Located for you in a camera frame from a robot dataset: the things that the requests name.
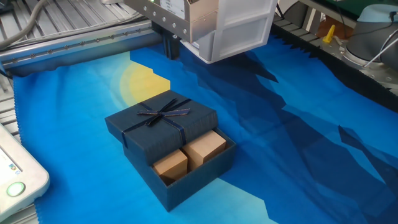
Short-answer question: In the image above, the blue mountain print cloth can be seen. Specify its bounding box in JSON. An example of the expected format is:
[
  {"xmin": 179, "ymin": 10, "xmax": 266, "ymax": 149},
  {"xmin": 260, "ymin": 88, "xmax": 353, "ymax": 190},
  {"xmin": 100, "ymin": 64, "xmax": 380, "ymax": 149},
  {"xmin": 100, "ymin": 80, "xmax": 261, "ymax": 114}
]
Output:
[{"xmin": 12, "ymin": 32, "xmax": 398, "ymax": 224}]

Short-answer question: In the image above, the dark blue ribboned box lid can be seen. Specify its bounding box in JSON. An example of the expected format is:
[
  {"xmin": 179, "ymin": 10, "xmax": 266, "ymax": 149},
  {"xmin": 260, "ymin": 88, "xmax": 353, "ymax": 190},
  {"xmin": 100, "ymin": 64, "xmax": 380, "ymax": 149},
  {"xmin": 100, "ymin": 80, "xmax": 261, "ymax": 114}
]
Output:
[{"xmin": 104, "ymin": 89, "xmax": 219, "ymax": 167}]

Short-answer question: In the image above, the grey Schunk gripper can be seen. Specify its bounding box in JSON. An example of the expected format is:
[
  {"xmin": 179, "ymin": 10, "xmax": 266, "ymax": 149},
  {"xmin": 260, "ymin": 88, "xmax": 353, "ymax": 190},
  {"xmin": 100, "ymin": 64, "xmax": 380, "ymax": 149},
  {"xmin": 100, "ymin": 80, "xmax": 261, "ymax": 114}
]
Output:
[{"xmin": 124, "ymin": 0, "xmax": 218, "ymax": 60}]

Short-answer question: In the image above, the white teach pendant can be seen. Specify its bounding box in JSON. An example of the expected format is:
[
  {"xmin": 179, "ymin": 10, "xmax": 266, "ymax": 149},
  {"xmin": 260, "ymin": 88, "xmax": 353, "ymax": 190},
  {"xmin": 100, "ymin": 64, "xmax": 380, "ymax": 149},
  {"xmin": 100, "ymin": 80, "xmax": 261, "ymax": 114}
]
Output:
[{"xmin": 0, "ymin": 123, "xmax": 50, "ymax": 222}]

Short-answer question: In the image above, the white plastic drawer unit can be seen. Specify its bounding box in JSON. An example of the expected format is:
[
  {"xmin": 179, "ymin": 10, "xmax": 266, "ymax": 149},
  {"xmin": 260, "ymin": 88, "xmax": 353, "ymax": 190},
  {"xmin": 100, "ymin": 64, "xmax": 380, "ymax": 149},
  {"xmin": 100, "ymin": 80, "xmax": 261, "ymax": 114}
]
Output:
[{"xmin": 180, "ymin": 0, "xmax": 278, "ymax": 65}]

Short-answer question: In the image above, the dark blue gift box base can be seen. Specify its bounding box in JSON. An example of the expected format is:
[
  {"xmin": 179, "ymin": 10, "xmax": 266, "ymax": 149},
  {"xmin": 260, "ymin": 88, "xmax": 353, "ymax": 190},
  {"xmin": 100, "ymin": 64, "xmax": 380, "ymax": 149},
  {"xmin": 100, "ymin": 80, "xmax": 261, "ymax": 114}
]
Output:
[{"xmin": 123, "ymin": 126, "xmax": 237, "ymax": 213}]

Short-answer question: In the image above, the small kraft brown box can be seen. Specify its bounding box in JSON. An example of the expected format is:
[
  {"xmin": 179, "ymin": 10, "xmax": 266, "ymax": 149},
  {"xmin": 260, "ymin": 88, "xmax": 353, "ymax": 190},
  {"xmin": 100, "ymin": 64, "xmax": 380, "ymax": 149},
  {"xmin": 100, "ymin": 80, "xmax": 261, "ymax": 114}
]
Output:
[
  {"xmin": 182, "ymin": 129, "xmax": 227, "ymax": 172},
  {"xmin": 152, "ymin": 149, "xmax": 189, "ymax": 185}
]

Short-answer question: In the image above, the white zip tie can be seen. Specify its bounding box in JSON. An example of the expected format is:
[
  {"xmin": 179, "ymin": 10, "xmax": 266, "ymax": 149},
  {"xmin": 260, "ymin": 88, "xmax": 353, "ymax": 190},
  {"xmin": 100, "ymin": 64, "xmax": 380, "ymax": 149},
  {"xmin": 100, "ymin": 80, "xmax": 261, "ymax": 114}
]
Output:
[{"xmin": 363, "ymin": 29, "xmax": 398, "ymax": 68}]

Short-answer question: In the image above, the grey thick hose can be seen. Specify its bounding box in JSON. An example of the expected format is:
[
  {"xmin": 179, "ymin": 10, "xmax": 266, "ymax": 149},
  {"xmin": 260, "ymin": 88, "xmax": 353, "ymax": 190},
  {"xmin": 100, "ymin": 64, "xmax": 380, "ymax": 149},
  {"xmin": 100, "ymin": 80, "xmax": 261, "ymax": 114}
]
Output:
[{"xmin": 0, "ymin": 0, "xmax": 49, "ymax": 50}]

